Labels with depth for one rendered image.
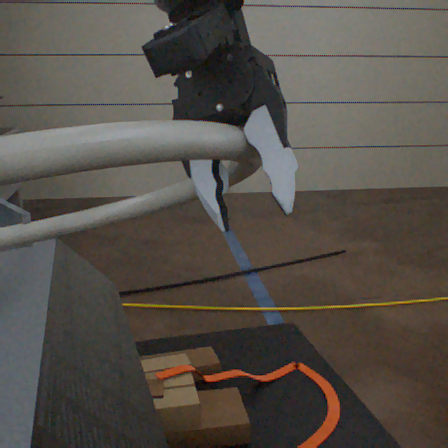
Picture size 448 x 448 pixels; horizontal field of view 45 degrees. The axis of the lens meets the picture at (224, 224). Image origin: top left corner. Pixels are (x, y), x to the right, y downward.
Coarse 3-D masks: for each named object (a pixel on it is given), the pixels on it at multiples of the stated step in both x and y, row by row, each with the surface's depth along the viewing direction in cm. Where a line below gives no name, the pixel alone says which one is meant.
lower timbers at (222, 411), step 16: (176, 352) 247; (192, 352) 247; (208, 352) 247; (208, 368) 237; (208, 400) 209; (224, 400) 209; (240, 400) 209; (208, 416) 199; (224, 416) 199; (240, 416) 199; (176, 432) 191; (192, 432) 192; (208, 432) 193; (224, 432) 194; (240, 432) 195
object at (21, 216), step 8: (0, 200) 85; (0, 208) 84; (8, 208) 81; (16, 208) 79; (0, 216) 85; (8, 216) 81; (16, 216) 78; (24, 216) 76; (0, 224) 86; (8, 224) 82; (16, 224) 79; (24, 224) 76; (0, 248) 75; (8, 248) 76; (16, 248) 76
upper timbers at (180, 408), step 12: (156, 372) 210; (168, 384) 202; (180, 384) 202; (192, 384) 202; (168, 396) 194; (180, 396) 194; (192, 396) 194; (156, 408) 187; (168, 408) 188; (180, 408) 189; (192, 408) 190; (168, 420) 189; (180, 420) 190; (192, 420) 191
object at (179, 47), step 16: (192, 16) 45; (208, 16) 41; (224, 16) 45; (160, 32) 38; (176, 32) 38; (192, 32) 37; (208, 32) 40; (224, 32) 44; (144, 48) 38; (160, 48) 38; (176, 48) 38; (192, 48) 38; (208, 48) 39; (160, 64) 39; (176, 64) 38; (192, 64) 39
